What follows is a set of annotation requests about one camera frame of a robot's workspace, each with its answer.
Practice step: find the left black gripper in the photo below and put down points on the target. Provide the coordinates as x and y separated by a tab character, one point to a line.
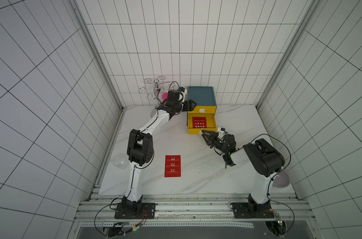
191	108

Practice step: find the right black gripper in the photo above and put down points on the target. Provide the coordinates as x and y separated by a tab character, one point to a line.
213	140

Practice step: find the yellow drawer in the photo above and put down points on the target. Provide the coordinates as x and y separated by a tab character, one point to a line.
211	123
203	110

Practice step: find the red postcard white text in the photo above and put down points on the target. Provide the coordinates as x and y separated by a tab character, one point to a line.
172	166

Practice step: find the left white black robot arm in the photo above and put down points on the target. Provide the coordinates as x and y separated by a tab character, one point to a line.
140	148

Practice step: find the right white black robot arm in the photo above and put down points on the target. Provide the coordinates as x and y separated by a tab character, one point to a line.
265	159

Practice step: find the teal drawer cabinet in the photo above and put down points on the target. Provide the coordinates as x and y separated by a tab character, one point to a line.
202	96

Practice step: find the pink plastic goblet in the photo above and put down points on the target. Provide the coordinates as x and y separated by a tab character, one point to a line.
164	96

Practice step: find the silver metal cup stand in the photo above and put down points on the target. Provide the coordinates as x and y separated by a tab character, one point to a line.
154	91

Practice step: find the lilac bowl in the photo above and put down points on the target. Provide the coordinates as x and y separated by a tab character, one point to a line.
282	180

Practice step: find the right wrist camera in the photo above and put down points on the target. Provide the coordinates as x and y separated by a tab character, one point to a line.
221	130

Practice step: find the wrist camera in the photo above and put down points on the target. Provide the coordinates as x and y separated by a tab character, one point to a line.
182	90
221	130

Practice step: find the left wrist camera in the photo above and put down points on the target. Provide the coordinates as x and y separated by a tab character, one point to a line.
182	90

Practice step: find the aluminium mounting rail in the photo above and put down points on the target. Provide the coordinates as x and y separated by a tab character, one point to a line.
212	210

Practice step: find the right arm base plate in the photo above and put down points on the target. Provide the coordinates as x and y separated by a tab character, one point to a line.
252	211

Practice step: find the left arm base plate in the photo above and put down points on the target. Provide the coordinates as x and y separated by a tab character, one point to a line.
142	210

